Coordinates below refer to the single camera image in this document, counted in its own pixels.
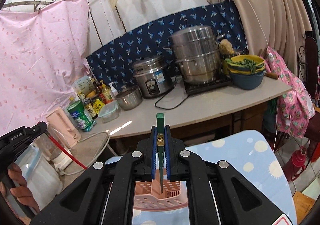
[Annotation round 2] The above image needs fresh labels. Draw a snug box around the large steel steamer pot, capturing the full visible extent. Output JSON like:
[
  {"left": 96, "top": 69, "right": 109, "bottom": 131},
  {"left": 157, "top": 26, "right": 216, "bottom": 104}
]
[{"left": 163, "top": 26, "right": 225, "bottom": 85}]

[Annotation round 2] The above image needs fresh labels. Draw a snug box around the red chopstick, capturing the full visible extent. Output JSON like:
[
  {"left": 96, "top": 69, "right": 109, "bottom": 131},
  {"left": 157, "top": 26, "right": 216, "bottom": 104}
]
[{"left": 44, "top": 131, "right": 87, "bottom": 170}]

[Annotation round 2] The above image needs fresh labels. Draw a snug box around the white plastic tub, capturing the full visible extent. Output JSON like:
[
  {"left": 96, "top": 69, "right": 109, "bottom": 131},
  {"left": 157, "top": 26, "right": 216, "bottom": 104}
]
[{"left": 15, "top": 146, "right": 63, "bottom": 210}]

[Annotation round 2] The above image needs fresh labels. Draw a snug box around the silver rice cooker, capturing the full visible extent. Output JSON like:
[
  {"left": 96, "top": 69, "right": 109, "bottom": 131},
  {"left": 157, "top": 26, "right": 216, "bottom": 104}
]
[{"left": 132, "top": 56, "right": 174, "bottom": 98}]

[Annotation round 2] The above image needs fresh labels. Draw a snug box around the red thermos bottle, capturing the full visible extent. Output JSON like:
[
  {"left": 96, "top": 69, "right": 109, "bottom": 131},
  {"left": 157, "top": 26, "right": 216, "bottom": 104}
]
[{"left": 283, "top": 146, "right": 307, "bottom": 182}]

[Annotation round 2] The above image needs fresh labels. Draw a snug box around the white blender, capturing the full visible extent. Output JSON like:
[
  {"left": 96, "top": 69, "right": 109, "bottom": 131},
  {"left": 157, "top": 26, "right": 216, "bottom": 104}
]
[{"left": 34, "top": 126, "right": 73, "bottom": 174}]

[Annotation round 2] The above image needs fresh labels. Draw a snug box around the green tin can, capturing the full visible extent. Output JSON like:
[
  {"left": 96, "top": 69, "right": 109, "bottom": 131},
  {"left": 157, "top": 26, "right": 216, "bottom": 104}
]
[{"left": 67, "top": 101, "right": 94, "bottom": 132}]

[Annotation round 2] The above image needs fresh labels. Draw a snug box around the clear food container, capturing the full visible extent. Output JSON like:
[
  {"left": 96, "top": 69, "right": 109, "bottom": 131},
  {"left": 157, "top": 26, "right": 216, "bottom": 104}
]
[{"left": 98, "top": 101, "right": 120, "bottom": 123}]

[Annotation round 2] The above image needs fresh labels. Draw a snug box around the green chopstick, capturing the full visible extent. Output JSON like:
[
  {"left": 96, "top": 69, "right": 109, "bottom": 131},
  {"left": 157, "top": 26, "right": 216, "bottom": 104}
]
[{"left": 156, "top": 113, "right": 165, "bottom": 194}]

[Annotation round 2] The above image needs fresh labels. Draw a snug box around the black induction cooktop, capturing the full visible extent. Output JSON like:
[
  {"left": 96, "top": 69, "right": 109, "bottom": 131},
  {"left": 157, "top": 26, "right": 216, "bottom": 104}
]
[{"left": 183, "top": 74, "right": 232, "bottom": 95}]

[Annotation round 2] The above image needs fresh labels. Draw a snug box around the navy floral backsplash cloth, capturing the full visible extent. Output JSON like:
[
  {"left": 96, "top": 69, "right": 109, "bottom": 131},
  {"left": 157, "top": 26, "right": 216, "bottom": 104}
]
[{"left": 87, "top": 0, "right": 247, "bottom": 89}]

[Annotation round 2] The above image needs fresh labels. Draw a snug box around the blue planet-print tablecloth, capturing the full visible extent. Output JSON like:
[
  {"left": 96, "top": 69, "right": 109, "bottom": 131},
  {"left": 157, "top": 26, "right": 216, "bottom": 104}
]
[{"left": 105, "top": 129, "right": 298, "bottom": 225}]

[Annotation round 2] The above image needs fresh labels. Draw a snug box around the pink floral curtain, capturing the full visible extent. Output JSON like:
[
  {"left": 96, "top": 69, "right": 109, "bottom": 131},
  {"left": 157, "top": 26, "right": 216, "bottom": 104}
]
[{"left": 1, "top": 0, "right": 90, "bottom": 135}]

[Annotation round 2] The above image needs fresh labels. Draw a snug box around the small lidded steel pot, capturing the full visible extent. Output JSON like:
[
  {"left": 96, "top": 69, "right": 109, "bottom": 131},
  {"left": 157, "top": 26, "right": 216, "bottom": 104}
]
[{"left": 115, "top": 85, "right": 143, "bottom": 110}]

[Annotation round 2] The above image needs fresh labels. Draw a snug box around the pink perforated utensil basket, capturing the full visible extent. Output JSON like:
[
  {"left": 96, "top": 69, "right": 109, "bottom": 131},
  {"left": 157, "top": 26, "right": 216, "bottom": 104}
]
[{"left": 133, "top": 179, "right": 188, "bottom": 211}]

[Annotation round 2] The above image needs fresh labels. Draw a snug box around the pink pineapple apron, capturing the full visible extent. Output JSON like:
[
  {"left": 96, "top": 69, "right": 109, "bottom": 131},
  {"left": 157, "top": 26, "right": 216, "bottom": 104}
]
[{"left": 266, "top": 46, "right": 316, "bottom": 138}]

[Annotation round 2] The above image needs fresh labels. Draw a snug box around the person's left hand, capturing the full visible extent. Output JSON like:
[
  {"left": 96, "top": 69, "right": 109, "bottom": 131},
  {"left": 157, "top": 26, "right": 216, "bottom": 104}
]
[{"left": 1, "top": 163, "right": 40, "bottom": 224}]

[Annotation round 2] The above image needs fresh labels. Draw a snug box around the pink electric kettle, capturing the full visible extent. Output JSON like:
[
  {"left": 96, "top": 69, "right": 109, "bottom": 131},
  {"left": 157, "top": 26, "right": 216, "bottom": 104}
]
[{"left": 46, "top": 107, "right": 81, "bottom": 149}]

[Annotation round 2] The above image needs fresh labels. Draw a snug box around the yellow sauce bottle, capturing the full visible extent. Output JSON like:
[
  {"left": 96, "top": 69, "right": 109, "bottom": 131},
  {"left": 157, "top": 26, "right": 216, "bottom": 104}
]
[{"left": 100, "top": 80, "right": 114, "bottom": 103}]

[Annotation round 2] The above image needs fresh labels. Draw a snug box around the blue basin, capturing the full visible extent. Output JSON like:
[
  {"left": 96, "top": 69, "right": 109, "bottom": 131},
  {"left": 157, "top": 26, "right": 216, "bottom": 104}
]
[{"left": 229, "top": 71, "right": 265, "bottom": 90}]

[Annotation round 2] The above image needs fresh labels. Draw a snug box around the beige curtain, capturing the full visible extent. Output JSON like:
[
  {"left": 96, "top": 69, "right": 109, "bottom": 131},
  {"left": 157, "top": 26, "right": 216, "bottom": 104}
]
[{"left": 207, "top": 0, "right": 312, "bottom": 74}]

